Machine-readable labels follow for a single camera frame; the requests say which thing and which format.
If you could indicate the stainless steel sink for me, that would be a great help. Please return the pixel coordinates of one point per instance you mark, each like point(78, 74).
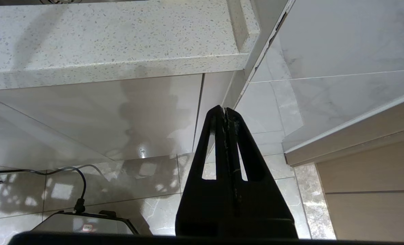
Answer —
point(62, 1)

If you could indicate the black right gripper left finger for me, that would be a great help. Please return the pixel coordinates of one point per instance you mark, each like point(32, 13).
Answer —
point(195, 211)

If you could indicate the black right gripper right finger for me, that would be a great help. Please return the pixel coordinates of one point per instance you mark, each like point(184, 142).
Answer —
point(266, 211)

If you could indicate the narrow glossy white cabinet panel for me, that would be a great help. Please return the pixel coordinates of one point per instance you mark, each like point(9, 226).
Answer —
point(215, 92)

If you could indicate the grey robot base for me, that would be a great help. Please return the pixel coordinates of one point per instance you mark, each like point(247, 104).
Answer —
point(86, 223)

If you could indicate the wide glossy white cabinet door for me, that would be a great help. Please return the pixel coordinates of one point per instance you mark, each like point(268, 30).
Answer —
point(137, 112)

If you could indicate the beige wooden cabinet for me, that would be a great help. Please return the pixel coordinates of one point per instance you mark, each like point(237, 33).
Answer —
point(375, 204)

